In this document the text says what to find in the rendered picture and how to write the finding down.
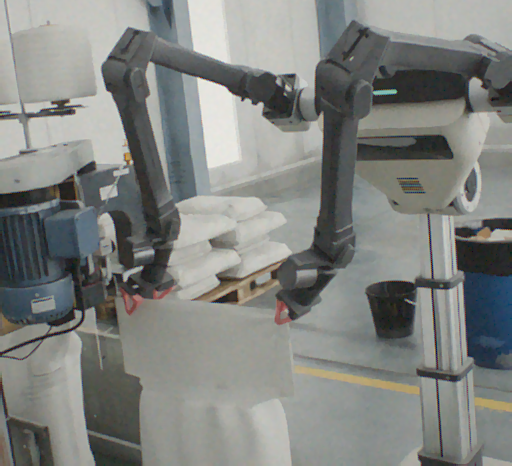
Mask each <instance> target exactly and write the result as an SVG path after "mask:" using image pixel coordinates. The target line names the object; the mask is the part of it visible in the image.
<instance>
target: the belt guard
mask: <svg viewBox="0 0 512 466"><path fill-rule="evenodd" d="M63 144H69V146H63ZM55 146H57V147H52V146H48V147H44V148H41V151H42V150H51V149H57V150H54V151H49V152H46V153H42V154H31V153H25V154H16V155H13V156H8V157H4V159H0V194H1V193H11V192H19V191H26V190H32V189H38V188H43V187H48V186H52V185H56V183H59V182H61V181H62V180H65V179H66V178H68V177H69V176H71V175H72V174H74V173H75V172H76V170H79V169H80V168H82V167H83V166H85V165H86V164H88V163H89V162H92V161H93V160H94V151H93V143H92V140H91V139H82V140H72V141H66V143H65V142H60V143H57V144H55ZM28 154H30V155H28Z"/></svg>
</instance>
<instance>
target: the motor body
mask: <svg viewBox="0 0 512 466"><path fill-rule="evenodd" d="M58 204H59V199H58V196H54V195H49V196H48V198H46V199H43V200H39V201H34V202H29V203H22V204H15V205H0V280H1V282H0V304H1V309H2V313H3V316H4V317H5V319H6V320H7V321H8V322H11V323H13V324H17V325H33V324H41V323H46V322H51V321H54V320H57V319H59V318H61V317H64V316H66V315H67V313H68V312H69V311H70V310H71V308H72V306H73V303H74V295H73V287H72V284H73V281H72V279H71V272H70V271H68V270H66V269H65V267H64V264H63V260H62V258H53V259H52V258H51V257H49V255H48V253H47V247H46V241H45V233H44V227H43V224H44V220H45V218H47V217H49V216H52V215H54V214H56V213H58V212H60V211H61V209H60V205H58Z"/></svg>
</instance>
